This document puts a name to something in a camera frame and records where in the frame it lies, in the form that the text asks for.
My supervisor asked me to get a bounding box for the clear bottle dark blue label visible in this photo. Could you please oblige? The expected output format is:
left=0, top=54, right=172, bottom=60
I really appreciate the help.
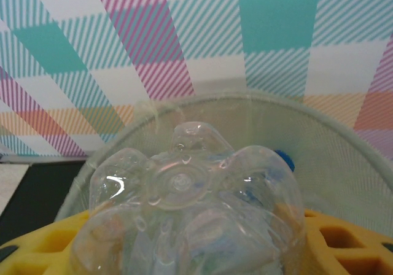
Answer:
left=273, top=148, right=296, bottom=172

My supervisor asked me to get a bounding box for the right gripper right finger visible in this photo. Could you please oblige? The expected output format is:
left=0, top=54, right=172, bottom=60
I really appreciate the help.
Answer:
left=302, top=209, right=393, bottom=275

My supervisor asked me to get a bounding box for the clear Pepsi label bottle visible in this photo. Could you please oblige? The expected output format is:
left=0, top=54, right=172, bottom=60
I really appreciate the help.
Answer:
left=70, top=121, right=308, bottom=275

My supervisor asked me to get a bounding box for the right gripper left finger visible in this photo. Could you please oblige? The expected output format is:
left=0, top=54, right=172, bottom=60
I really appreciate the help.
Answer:
left=0, top=210, right=93, bottom=275

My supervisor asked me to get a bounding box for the mesh waste bin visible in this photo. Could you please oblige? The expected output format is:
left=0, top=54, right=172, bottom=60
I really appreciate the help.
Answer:
left=55, top=89, right=393, bottom=245

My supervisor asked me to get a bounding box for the black hard case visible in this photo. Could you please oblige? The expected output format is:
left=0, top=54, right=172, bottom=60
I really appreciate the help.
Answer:
left=0, top=160, right=88, bottom=245

